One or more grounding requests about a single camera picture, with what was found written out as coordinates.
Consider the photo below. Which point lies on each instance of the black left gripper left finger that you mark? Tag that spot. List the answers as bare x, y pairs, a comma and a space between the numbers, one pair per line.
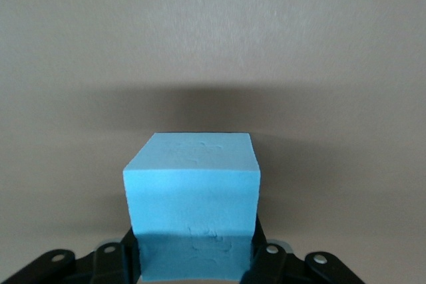
110, 264

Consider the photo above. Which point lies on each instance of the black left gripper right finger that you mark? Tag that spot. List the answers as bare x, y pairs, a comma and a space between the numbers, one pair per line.
273, 264

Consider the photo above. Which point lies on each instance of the blue foam block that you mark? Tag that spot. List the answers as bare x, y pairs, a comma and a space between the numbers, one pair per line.
191, 197

